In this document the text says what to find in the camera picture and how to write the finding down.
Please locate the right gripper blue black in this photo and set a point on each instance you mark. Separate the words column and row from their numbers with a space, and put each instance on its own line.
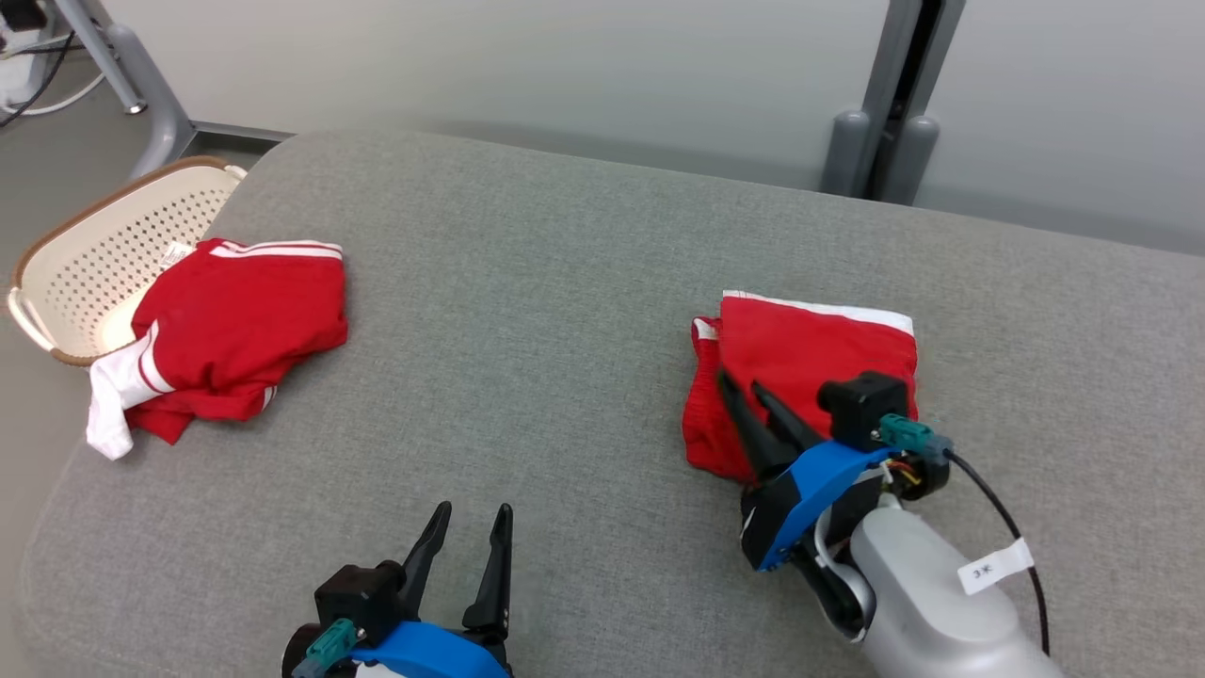
column 810, row 490

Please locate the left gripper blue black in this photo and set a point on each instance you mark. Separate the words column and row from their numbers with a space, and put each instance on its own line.
column 433, row 654

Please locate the red shorts with white stripe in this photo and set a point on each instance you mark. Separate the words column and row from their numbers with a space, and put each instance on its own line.
column 810, row 358

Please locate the red white basketball jersey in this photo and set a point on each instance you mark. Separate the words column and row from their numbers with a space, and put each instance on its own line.
column 245, row 320

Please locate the cream laundry basket brown rim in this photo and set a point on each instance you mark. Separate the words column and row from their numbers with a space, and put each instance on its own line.
column 94, row 264

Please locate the grey baseboard strip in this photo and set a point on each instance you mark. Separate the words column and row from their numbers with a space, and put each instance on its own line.
column 235, row 130

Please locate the grey metal desk leg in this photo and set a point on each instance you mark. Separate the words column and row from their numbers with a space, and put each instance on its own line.
column 141, row 75

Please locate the white power strip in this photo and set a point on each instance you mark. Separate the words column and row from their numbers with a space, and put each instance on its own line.
column 17, row 80

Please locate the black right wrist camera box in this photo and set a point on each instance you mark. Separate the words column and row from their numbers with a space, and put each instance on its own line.
column 861, row 405

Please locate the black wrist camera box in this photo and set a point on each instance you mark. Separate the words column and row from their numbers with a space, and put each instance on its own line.
column 861, row 405
column 353, row 593

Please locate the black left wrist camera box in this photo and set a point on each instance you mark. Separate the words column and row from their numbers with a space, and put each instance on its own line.
column 353, row 593

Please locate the grey metal partition post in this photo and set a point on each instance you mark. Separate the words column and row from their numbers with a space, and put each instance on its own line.
column 885, row 85

